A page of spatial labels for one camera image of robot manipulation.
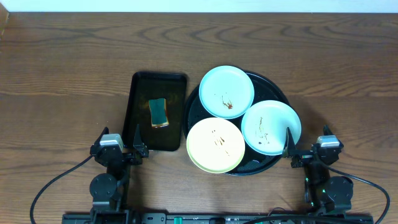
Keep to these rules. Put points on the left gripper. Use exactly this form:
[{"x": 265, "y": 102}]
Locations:
[{"x": 123, "y": 156}]

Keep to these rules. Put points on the light blue plate top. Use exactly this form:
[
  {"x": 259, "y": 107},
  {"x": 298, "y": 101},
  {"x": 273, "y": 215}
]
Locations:
[{"x": 226, "y": 92}]

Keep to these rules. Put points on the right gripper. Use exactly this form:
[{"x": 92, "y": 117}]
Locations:
[{"x": 303, "y": 157}]

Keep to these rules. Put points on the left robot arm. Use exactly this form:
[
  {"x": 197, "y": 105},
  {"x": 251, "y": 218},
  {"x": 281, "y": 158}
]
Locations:
[{"x": 110, "y": 189}]

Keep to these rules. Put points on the light blue plate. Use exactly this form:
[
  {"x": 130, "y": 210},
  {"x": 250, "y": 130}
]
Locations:
[
  {"x": 226, "y": 92},
  {"x": 264, "y": 126}
]

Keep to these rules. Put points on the black round tray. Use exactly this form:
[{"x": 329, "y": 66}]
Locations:
[{"x": 252, "y": 161}]

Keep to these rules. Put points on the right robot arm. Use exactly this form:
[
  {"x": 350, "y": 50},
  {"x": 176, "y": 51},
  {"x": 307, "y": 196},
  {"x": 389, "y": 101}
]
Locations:
[{"x": 326, "y": 194}]

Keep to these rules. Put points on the yellow plate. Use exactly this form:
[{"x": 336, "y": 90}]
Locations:
[{"x": 215, "y": 145}]

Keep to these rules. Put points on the black rectangular tray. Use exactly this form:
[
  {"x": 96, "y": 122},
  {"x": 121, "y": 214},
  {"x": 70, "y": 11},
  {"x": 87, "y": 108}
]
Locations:
[{"x": 146, "y": 86}]

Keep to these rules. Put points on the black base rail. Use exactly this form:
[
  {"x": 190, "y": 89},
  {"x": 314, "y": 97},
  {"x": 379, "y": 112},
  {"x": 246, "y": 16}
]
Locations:
[{"x": 161, "y": 218}]

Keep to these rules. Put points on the green yellow sponge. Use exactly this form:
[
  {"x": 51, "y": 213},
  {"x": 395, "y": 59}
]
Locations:
[{"x": 158, "y": 113}]

